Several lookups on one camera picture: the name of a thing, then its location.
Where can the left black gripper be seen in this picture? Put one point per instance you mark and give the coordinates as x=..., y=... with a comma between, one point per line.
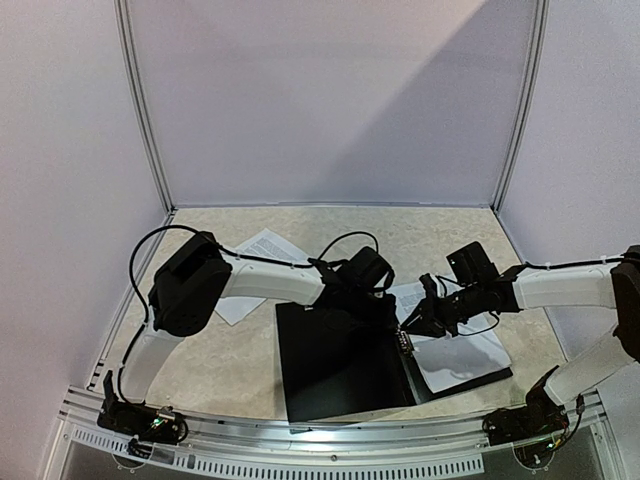
x=388, y=315

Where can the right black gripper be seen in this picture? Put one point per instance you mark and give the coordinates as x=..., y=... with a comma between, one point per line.
x=439, y=310

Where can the black file folder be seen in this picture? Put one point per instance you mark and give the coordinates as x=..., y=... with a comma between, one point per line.
x=332, y=366

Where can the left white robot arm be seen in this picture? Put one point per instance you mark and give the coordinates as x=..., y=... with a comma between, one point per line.
x=189, y=285

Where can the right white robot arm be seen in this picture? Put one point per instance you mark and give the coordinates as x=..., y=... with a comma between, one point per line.
x=609, y=282

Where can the printed paper stack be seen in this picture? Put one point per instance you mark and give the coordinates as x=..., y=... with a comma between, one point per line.
x=253, y=283

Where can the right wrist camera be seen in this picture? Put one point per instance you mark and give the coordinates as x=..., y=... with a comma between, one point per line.
x=432, y=286

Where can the curved aluminium rail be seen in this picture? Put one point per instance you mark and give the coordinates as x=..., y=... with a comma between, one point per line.
x=438, y=433

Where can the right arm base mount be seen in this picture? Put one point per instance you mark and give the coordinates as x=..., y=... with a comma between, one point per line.
x=539, y=416

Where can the right aluminium frame post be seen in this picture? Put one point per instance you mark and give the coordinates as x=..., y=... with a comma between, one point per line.
x=525, y=99

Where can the perforated white cable tray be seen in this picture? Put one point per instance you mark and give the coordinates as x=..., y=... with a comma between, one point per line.
x=93, y=454

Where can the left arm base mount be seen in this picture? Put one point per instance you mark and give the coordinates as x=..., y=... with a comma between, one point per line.
x=161, y=425

